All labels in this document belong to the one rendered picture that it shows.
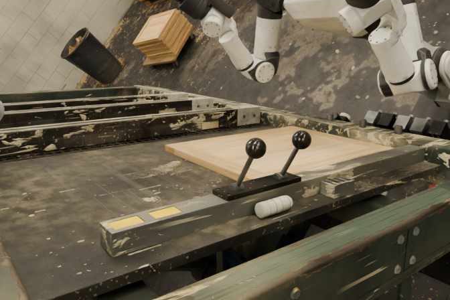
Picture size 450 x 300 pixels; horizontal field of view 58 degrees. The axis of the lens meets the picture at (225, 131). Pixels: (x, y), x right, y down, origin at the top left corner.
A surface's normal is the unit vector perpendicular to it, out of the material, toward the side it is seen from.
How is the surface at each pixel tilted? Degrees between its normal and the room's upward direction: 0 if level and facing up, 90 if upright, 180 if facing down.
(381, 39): 7
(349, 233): 51
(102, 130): 90
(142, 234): 90
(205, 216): 90
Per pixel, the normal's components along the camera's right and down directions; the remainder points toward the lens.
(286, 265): 0.02, -0.98
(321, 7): -0.70, 0.57
